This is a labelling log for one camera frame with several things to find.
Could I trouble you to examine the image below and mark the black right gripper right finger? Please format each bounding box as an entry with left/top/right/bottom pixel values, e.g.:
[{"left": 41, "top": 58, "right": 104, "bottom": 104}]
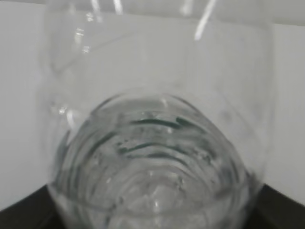
[{"left": 245, "top": 185, "right": 305, "bottom": 229}]

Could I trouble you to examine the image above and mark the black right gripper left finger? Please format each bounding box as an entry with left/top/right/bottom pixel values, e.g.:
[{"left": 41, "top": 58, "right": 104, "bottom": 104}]
[{"left": 0, "top": 186, "right": 65, "bottom": 229}]

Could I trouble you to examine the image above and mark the clear water bottle green label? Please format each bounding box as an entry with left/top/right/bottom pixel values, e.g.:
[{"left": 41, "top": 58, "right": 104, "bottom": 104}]
[{"left": 38, "top": 0, "right": 274, "bottom": 229}]

